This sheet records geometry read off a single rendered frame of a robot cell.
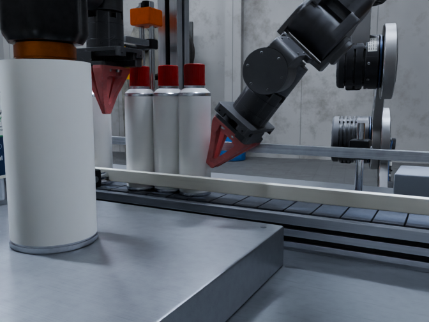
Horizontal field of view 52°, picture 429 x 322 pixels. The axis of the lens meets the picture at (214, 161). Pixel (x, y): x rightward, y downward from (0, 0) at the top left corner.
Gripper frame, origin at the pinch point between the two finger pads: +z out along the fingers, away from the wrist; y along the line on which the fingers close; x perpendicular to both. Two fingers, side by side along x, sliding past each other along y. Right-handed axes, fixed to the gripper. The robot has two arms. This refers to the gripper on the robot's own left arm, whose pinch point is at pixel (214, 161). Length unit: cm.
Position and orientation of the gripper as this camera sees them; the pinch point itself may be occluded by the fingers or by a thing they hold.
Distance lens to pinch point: 68.8
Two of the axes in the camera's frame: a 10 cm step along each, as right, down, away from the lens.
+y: -4.5, 1.0, -8.9
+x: 7.0, 6.6, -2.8
